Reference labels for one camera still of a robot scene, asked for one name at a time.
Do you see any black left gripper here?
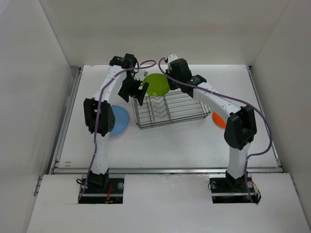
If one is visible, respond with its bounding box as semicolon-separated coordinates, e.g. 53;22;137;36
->
120;75;148;105

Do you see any green plate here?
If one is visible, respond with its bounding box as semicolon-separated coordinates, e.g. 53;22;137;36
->
142;73;170;97

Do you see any blue plate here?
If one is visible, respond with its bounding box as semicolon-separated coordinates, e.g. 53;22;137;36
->
109;105;130;137

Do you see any orange plate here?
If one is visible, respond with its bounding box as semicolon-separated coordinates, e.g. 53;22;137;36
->
212;112;226;129

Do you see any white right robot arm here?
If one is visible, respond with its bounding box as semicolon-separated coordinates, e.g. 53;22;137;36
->
164;54;257;191

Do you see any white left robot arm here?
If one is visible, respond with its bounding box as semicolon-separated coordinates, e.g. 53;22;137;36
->
83;53;149;175

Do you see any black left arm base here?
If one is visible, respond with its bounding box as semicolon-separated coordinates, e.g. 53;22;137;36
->
76;172;125;204

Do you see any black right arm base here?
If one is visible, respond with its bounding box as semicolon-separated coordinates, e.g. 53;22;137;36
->
207;172;261;204

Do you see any grey wire dish rack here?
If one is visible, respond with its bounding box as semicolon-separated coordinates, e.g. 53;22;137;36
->
132;91;212;130

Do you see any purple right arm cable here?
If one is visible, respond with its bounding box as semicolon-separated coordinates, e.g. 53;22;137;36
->
158;57;274;203

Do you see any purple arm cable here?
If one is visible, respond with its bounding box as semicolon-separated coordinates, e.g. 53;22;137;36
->
77;60;156;202
158;57;274;203

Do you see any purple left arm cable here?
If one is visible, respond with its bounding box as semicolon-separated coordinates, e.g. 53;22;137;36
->
77;60;156;202

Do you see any aluminium table frame rail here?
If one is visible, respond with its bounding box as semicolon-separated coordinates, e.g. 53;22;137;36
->
48;65;284;175

